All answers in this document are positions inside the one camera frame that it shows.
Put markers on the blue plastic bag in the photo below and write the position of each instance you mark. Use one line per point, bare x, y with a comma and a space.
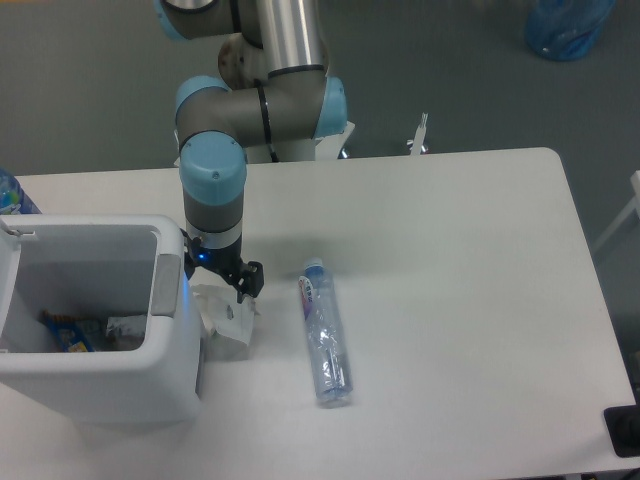
565, 30

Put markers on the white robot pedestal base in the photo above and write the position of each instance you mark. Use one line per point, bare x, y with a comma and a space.
300, 147

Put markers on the clear plastic water bottle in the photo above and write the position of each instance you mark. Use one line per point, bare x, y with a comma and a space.
326, 344

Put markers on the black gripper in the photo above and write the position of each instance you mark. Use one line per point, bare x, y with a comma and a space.
246, 278

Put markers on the white frame at right edge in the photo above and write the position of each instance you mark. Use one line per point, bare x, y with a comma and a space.
623, 223

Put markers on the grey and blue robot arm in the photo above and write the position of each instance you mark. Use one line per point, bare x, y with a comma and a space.
212, 169

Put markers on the crumpled silver wrapper in bin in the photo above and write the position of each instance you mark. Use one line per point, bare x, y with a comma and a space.
126, 333

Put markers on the blue bottle at left edge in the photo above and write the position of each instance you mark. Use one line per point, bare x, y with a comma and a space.
14, 200

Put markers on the metal table clamp bolt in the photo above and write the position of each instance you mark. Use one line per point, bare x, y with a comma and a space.
417, 144

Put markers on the white paper box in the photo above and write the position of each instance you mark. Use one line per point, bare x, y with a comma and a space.
228, 324

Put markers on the white trash can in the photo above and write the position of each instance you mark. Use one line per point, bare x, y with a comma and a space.
93, 268

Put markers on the blue snack wrapper in bin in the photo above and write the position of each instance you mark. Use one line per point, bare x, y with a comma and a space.
68, 333

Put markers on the black device at table corner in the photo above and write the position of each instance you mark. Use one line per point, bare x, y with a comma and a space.
623, 426

